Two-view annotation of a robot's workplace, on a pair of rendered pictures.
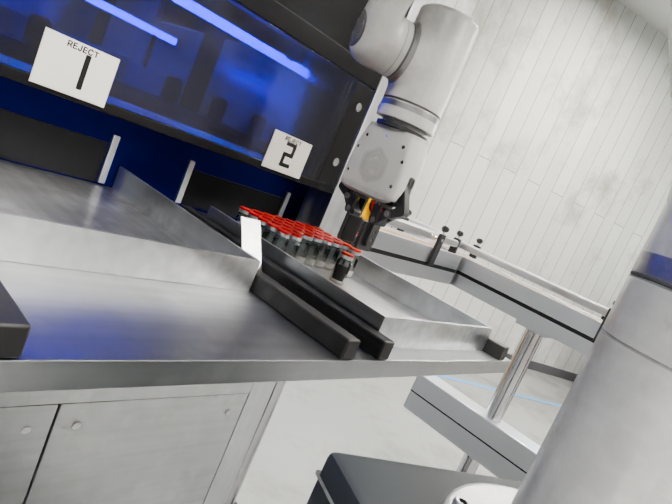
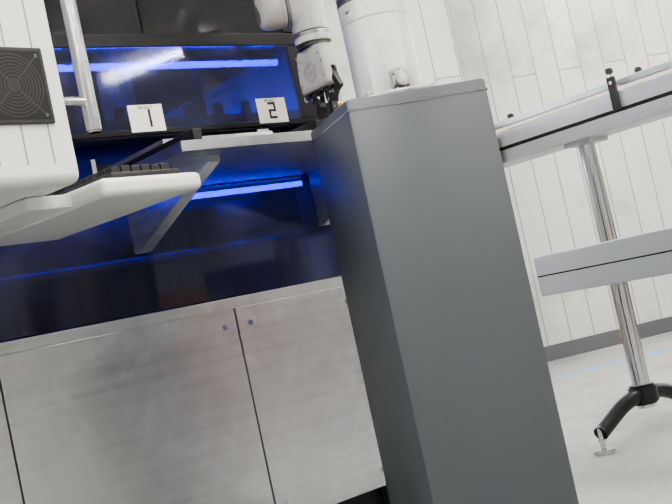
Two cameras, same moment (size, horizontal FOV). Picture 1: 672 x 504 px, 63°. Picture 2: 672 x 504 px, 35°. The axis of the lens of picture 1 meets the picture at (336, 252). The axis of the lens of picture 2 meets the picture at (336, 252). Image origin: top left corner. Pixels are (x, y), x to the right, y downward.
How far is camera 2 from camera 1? 1.68 m
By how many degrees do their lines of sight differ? 15
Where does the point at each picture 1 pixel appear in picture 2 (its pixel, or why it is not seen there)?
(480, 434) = (605, 258)
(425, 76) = (303, 13)
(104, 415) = (263, 313)
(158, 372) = (242, 140)
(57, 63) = (138, 119)
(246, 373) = (275, 138)
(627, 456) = (351, 51)
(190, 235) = not seen: hidden behind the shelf
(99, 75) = (156, 115)
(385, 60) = (279, 20)
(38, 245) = not seen: hidden behind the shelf
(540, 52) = not seen: outside the picture
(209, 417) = (334, 307)
